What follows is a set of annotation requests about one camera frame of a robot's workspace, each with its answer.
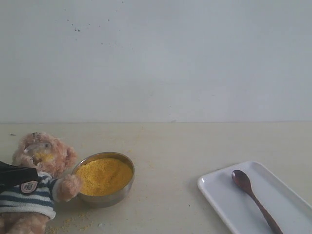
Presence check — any yellow millet grain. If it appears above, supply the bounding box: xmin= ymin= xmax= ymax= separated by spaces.
xmin=76 ymin=158 xmax=133 ymax=196

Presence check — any white rectangular plastic tray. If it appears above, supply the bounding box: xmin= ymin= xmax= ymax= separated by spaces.
xmin=197 ymin=161 xmax=312 ymax=234

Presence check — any steel bowl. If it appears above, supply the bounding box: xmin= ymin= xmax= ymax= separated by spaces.
xmin=72 ymin=152 xmax=135 ymax=208

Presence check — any dark wooden spoon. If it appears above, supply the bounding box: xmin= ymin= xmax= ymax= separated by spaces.
xmin=231 ymin=170 xmax=283 ymax=234

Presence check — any brown teddy bear striped shirt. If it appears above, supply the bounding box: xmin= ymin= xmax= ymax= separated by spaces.
xmin=0 ymin=132 xmax=82 ymax=234

